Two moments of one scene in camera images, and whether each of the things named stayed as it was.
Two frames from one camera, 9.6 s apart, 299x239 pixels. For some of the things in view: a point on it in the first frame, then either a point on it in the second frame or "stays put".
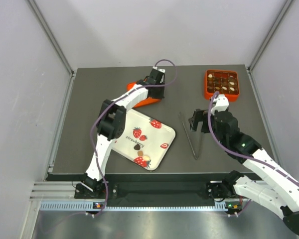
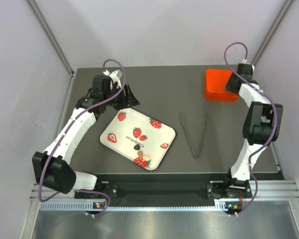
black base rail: x=132 y=189 stays put
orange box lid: x=149 y=100 -> x=216 y=80
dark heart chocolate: x=137 y=147 stays put
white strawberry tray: x=144 y=140 stays put
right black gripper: x=199 y=115 -> x=228 y=86
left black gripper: x=159 y=95 -> x=128 y=101
